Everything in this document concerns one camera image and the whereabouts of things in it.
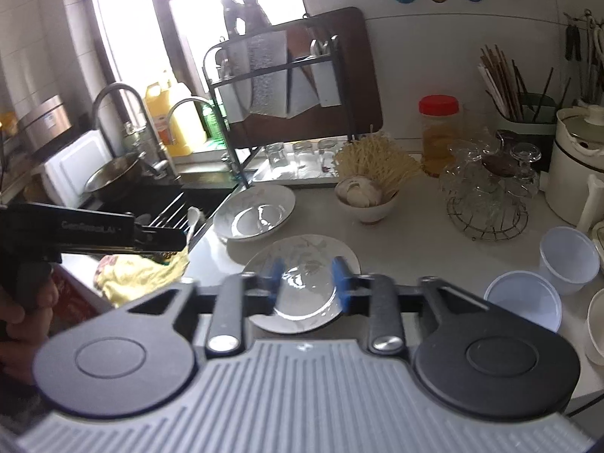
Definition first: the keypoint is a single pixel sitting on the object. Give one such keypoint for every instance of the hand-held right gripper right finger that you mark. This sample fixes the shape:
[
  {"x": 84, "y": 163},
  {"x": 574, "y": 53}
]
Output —
[{"x": 340, "y": 287}]

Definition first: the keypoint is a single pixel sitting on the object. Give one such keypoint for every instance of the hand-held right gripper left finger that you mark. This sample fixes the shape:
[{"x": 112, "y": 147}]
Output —
[{"x": 275, "y": 277}]

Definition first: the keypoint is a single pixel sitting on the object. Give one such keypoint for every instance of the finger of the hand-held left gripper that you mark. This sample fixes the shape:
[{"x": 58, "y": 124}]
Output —
[{"x": 160, "y": 237}]

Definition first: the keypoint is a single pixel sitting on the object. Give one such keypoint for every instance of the yellow cloth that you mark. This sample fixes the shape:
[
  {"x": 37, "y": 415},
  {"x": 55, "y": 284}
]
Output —
[{"x": 137, "y": 278}]

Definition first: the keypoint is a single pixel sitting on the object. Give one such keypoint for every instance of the deep leaf-print plate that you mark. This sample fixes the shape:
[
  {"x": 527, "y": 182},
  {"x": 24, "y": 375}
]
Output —
[{"x": 255, "y": 207}]

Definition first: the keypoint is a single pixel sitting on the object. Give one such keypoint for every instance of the white plastic disposable bowl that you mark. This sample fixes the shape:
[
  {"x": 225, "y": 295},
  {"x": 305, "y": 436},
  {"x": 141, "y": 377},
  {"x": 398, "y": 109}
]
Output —
[
  {"x": 524, "y": 302},
  {"x": 568, "y": 257}
]

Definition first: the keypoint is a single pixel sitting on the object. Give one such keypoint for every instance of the person's left hand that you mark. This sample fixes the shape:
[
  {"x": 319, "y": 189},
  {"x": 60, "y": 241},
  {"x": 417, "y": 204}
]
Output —
[{"x": 21, "y": 335}]

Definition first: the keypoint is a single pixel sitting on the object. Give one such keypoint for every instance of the white ceramic spoon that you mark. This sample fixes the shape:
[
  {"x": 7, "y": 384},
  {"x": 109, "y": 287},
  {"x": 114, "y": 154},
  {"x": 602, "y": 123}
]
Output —
[{"x": 193, "y": 219}]

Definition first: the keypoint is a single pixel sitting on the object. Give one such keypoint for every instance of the sink drain rack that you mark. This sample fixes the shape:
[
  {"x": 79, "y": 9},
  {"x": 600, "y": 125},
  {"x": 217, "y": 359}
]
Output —
[{"x": 188, "y": 207}]

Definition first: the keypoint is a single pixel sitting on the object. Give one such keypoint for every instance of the white plastic cutting board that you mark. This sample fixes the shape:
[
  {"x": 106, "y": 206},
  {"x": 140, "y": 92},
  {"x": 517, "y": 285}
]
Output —
[{"x": 71, "y": 170}]

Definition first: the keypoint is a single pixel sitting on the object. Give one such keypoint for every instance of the steel pan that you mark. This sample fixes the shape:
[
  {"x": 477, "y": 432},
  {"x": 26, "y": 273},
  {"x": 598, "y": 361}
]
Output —
[{"x": 113, "y": 177}]

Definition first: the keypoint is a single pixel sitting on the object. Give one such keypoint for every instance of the small white footed bowl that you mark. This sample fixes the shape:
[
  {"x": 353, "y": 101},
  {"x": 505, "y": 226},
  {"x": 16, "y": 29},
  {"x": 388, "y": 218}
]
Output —
[{"x": 373, "y": 210}]

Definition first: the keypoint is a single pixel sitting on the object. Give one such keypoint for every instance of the garlic bulb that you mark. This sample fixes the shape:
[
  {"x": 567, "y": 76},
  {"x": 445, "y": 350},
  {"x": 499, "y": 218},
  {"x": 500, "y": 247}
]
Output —
[{"x": 361, "y": 193}]

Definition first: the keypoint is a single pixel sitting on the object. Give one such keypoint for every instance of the metal drip tray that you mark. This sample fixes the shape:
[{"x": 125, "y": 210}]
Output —
[{"x": 292, "y": 175}]

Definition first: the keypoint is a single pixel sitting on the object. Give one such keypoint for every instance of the silver rice cooker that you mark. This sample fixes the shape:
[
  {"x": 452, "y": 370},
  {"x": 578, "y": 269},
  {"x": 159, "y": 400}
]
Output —
[{"x": 45, "y": 120}]

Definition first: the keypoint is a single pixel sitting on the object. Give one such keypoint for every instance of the yellow oil bottle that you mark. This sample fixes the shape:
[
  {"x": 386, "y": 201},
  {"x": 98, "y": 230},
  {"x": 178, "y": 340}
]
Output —
[{"x": 177, "y": 122}]

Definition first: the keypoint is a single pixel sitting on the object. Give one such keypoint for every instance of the row of clear drinking glasses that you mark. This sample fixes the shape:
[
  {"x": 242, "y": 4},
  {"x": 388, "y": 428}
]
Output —
[{"x": 302, "y": 155}]

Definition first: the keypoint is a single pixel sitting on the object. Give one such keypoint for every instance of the green bottle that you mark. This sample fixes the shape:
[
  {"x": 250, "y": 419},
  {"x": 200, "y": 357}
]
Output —
[{"x": 213, "y": 120}]

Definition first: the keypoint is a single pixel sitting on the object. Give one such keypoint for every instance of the dried noodle bundle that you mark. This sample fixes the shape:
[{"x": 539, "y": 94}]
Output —
[{"x": 377, "y": 160}]

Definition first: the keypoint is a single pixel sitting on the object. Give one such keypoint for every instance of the short chrome faucet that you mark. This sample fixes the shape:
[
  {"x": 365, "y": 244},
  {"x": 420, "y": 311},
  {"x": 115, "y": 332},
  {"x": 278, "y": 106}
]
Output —
[{"x": 181, "y": 104}]

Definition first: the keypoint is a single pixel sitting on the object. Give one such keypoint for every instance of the tall chrome faucet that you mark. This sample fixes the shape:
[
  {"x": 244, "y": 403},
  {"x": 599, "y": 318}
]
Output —
[{"x": 106, "y": 101}]

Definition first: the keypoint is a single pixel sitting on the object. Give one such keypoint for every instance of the red-lidded plastic jar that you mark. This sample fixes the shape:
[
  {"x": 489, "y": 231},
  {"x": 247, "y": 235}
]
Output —
[{"x": 439, "y": 137}]

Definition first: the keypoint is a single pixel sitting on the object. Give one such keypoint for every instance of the steel cleaver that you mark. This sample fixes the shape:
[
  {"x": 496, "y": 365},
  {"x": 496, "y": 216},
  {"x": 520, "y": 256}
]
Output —
[{"x": 266, "y": 71}]

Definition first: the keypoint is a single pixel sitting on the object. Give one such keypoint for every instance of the upturned stemmed glass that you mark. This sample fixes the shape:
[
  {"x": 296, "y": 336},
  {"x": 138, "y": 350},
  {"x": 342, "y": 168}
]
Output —
[{"x": 524, "y": 170}]

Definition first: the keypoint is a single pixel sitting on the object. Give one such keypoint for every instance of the dark hanging object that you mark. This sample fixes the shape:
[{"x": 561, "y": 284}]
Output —
[{"x": 245, "y": 7}]

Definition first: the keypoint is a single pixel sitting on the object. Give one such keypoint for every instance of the green chopstick holder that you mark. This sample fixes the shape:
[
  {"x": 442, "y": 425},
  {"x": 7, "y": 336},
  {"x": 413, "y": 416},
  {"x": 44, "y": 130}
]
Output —
[{"x": 531, "y": 120}]

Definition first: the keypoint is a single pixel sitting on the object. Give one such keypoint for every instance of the white ceramic bowl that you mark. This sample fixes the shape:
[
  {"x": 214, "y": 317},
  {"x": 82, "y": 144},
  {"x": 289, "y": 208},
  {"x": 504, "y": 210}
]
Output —
[{"x": 595, "y": 325}]

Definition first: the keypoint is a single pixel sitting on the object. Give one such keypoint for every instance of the white electric cooker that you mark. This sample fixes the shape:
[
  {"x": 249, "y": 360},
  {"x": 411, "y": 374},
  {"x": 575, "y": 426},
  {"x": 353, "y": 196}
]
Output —
[{"x": 573, "y": 170}]

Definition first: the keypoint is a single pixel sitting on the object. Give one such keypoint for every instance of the beige appliance with control panel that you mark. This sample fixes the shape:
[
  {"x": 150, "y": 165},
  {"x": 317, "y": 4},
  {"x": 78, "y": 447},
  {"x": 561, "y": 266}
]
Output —
[{"x": 598, "y": 238}]

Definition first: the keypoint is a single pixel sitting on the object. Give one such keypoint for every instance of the bunch of chopsticks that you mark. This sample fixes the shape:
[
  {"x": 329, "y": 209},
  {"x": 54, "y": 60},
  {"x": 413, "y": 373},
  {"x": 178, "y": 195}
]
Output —
[{"x": 502, "y": 78}]

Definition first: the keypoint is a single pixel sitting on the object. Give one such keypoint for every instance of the hanging kitchen utensils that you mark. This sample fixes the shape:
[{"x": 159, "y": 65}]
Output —
[{"x": 585, "y": 47}]

